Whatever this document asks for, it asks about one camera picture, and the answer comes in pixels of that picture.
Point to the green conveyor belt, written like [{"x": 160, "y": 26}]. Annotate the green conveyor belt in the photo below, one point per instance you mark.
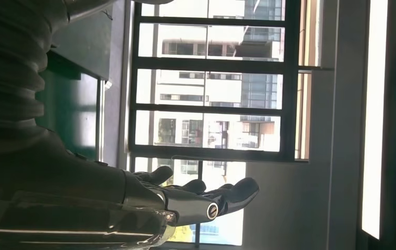
[{"x": 67, "y": 114}]

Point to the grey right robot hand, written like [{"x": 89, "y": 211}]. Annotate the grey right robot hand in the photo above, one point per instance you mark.
[{"x": 63, "y": 193}]

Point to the black framed window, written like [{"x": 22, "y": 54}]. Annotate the black framed window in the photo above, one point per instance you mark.
[{"x": 289, "y": 103}]

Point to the white ceiling light strip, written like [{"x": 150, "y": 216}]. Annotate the white ceiling light strip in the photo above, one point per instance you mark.
[{"x": 374, "y": 120}]

